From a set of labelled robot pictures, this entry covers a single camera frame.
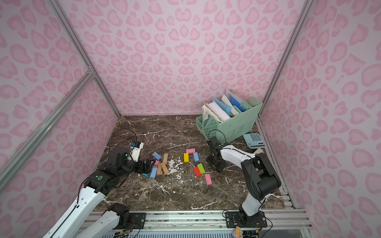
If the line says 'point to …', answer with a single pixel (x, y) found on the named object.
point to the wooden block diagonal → (164, 168)
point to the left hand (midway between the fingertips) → (148, 157)
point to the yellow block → (186, 157)
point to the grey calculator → (254, 141)
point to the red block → (198, 173)
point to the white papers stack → (212, 110)
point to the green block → (201, 168)
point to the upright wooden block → (165, 158)
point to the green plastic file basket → (240, 123)
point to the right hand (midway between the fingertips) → (210, 163)
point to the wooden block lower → (159, 169)
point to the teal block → (146, 175)
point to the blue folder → (235, 102)
